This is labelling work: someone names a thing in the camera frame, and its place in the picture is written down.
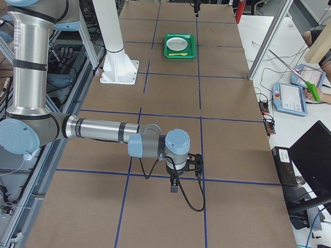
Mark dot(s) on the white round plate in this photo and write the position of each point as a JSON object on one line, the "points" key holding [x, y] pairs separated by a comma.
{"points": [[176, 44]]}

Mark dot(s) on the wooden beam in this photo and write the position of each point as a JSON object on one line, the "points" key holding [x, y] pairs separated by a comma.
{"points": [[321, 46]]}

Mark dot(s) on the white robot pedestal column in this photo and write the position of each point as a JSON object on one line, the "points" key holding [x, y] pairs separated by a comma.
{"points": [[118, 68]]}

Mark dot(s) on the yellow plastic spoon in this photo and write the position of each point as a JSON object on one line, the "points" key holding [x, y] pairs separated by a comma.
{"points": [[178, 54]]}

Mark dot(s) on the orange black connector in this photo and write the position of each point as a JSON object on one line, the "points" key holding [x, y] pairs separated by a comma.
{"points": [[269, 125], [263, 105]]}

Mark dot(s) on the orange black connector lower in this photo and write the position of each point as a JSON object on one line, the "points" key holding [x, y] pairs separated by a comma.
{"points": [[269, 125]]}

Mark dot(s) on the aluminium frame post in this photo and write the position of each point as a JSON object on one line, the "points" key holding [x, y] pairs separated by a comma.
{"points": [[274, 26]]}

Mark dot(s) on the red cylinder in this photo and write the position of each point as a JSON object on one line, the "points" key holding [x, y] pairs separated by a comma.
{"points": [[239, 10]]}

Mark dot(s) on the orange black connector upper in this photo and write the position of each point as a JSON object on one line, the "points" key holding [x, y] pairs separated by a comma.
{"points": [[263, 105]]}

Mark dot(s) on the seated person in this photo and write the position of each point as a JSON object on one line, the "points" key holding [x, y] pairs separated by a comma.
{"points": [[309, 38]]}

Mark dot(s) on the near blue teach pendant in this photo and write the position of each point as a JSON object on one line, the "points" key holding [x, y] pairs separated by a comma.
{"points": [[290, 99]]}

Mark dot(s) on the green handled reacher grabber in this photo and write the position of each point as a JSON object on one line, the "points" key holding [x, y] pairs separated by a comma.
{"points": [[311, 87]]}

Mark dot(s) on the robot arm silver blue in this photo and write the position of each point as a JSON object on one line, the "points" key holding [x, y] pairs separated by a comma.
{"points": [[29, 125]]}

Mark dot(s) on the aluminium side frame rail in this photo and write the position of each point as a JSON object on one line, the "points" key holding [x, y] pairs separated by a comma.
{"points": [[27, 182]]}

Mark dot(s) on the black mini computer box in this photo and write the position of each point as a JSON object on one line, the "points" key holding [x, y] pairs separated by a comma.
{"points": [[284, 166]]}

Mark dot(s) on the blue teach pendant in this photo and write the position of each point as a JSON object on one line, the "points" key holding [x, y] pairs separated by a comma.
{"points": [[290, 99], [314, 76]]}

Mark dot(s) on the black monitor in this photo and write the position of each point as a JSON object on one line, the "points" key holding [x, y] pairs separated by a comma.
{"points": [[311, 156]]}

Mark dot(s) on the far blue teach pendant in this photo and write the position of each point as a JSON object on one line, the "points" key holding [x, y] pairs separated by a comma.
{"points": [[314, 76]]}

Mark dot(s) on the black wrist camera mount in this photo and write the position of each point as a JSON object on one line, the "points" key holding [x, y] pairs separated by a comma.
{"points": [[195, 164]]}

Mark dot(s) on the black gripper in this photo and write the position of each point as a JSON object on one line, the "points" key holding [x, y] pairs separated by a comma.
{"points": [[172, 172], [196, 8]]}

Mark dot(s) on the green plastic tray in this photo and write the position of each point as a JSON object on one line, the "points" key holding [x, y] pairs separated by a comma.
{"points": [[190, 49]]}

